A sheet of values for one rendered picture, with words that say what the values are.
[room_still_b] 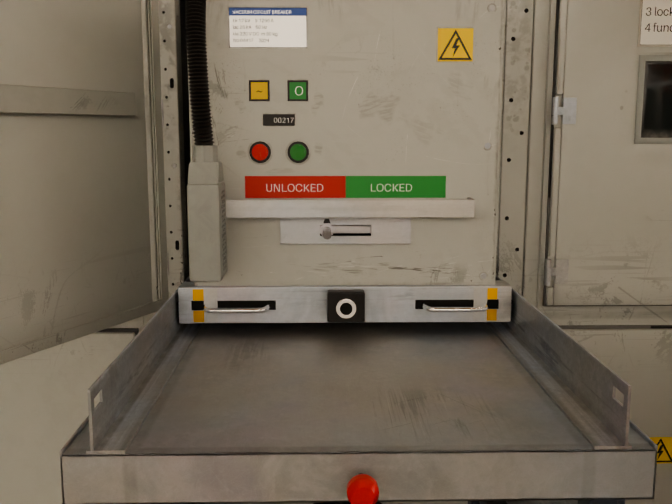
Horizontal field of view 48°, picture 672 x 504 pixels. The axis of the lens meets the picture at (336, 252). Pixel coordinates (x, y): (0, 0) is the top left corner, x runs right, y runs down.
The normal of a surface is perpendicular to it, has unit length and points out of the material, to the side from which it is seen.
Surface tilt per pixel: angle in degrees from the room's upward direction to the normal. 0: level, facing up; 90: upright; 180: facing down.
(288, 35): 90
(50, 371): 90
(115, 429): 0
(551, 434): 0
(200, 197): 90
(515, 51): 90
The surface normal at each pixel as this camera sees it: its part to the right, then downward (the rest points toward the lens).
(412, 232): 0.02, 0.16
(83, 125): 0.91, 0.07
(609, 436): 0.00, -0.99
